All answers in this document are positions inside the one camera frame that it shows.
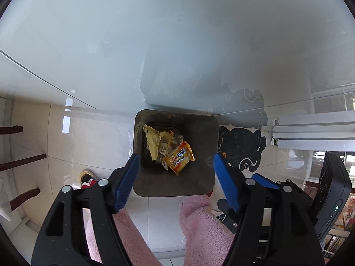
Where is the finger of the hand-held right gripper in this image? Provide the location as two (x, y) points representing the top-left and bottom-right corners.
(251, 173), (281, 191)
(217, 199), (245, 234)

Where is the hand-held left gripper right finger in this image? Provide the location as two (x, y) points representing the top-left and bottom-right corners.
(213, 152), (325, 266)

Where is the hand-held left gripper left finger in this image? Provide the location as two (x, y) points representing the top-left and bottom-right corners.
(31, 153), (140, 266)

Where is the dark square waste bin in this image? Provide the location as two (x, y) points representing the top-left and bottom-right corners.
(132, 110), (219, 197)

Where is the person's right leg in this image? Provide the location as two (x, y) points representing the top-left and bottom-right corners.
(179, 195), (236, 266)

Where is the black cat-shaped floor mat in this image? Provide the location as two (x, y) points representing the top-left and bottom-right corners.
(217, 125), (267, 172)

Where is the colourful shoe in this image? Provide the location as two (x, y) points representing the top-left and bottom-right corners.
(80, 170), (97, 190)

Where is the crumpled yellow wrapper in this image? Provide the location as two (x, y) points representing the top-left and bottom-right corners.
(143, 125), (167, 161)

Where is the orange printed packet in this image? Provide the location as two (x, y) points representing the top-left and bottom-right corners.
(166, 141), (195, 176)

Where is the white sliding door track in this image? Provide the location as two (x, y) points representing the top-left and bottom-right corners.
(273, 111), (355, 149)

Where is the clear plastic wrapper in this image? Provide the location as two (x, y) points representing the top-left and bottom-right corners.
(168, 134), (183, 147)

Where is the white cloth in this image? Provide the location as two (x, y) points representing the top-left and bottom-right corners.
(0, 172), (13, 222)

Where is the white glossy cabinet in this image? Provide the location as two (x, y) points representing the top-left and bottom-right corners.
(0, 0), (355, 129)

